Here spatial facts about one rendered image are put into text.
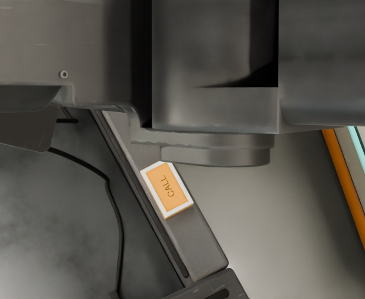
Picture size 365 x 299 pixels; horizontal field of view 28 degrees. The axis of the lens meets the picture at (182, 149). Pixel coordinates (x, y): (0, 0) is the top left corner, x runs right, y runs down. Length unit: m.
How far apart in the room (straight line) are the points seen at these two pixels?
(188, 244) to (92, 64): 0.43
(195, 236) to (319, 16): 0.47
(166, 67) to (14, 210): 0.58
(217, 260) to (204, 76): 0.45
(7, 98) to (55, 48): 0.03
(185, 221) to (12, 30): 0.45
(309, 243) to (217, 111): 1.44
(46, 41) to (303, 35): 0.09
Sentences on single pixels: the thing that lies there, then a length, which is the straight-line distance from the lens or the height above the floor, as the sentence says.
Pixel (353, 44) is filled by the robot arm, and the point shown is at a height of 1.43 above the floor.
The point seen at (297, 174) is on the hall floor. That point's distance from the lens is 1.71.
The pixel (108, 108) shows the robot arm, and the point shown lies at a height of 1.33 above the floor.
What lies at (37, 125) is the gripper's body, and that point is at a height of 1.24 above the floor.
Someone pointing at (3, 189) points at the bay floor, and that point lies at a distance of 0.84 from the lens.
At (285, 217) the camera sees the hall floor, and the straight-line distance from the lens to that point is 1.68.
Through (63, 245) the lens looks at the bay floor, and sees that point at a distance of 0.82.
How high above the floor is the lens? 1.63
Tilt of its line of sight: 74 degrees down
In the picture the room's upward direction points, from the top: 6 degrees clockwise
